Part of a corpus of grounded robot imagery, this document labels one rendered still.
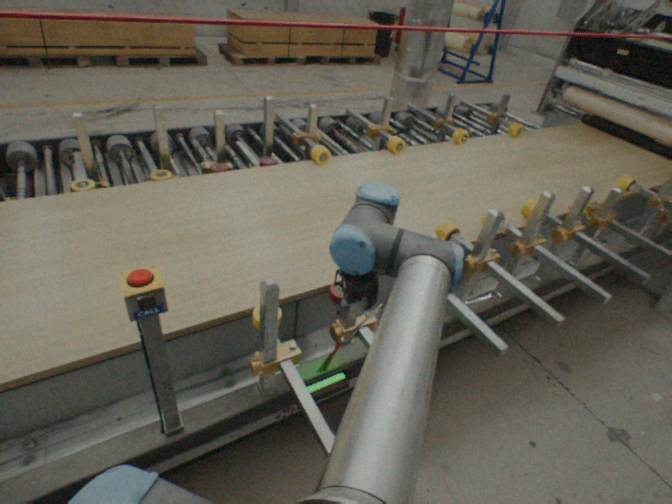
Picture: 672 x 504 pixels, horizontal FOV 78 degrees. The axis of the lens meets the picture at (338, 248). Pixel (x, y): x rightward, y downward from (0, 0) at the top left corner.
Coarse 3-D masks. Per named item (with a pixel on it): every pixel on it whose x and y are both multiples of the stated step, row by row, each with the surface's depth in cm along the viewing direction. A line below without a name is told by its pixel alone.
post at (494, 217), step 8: (496, 208) 128; (488, 216) 129; (496, 216) 126; (488, 224) 129; (496, 224) 129; (480, 232) 133; (488, 232) 130; (480, 240) 134; (488, 240) 132; (480, 248) 134; (488, 248) 135; (472, 256) 138; (480, 256) 136; (464, 280) 144; (472, 280) 143; (464, 288) 145; (456, 296) 149; (464, 296) 147; (464, 304) 151
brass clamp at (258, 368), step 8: (288, 344) 115; (296, 344) 116; (280, 352) 113; (288, 352) 113; (296, 352) 113; (256, 360) 110; (280, 360) 111; (296, 360) 115; (256, 368) 109; (264, 368) 109; (272, 368) 111; (256, 376) 110; (264, 376) 111
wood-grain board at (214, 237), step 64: (576, 128) 290; (128, 192) 157; (192, 192) 162; (256, 192) 168; (320, 192) 175; (448, 192) 189; (512, 192) 197; (576, 192) 206; (0, 256) 122; (64, 256) 125; (128, 256) 128; (192, 256) 132; (256, 256) 136; (320, 256) 140; (0, 320) 104; (64, 320) 106; (128, 320) 109; (192, 320) 111; (0, 384) 91
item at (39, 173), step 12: (468, 132) 308; (480, 132) 311; (228, 144) 237; (324, 144) 256; (360, 144) 261; (372, 144) 264; (108, 156) 209; (36, 168) 192; (60, 168) 195; (132, 168) 205; (180, 168) 208; (36, 180) 184; (120, 180) 192; (144, 180) 195; (36, 192) 176
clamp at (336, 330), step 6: (360, 318) 124; (372, 318) 124; (336, 324) 121; (366, 324) 122; (372, 324) 124; (330, 330) 122; (336, 330) 119; (342, 330) 119; (348, 330) 119; (372, 330) 126; (336, 336) 119; (354, 336) 123
